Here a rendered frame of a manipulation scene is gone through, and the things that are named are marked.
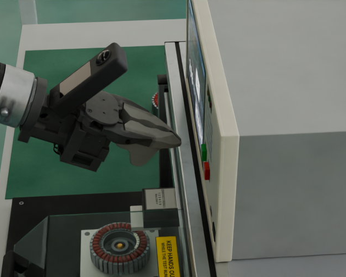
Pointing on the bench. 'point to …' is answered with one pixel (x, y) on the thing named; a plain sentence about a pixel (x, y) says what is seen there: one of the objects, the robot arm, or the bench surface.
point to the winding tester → (279, 126)
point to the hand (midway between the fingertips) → (174, 136)
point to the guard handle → (14, 264)
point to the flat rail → (173, 153)
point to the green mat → (120, 182)
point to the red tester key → (206, 171)
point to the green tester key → (203, 152)
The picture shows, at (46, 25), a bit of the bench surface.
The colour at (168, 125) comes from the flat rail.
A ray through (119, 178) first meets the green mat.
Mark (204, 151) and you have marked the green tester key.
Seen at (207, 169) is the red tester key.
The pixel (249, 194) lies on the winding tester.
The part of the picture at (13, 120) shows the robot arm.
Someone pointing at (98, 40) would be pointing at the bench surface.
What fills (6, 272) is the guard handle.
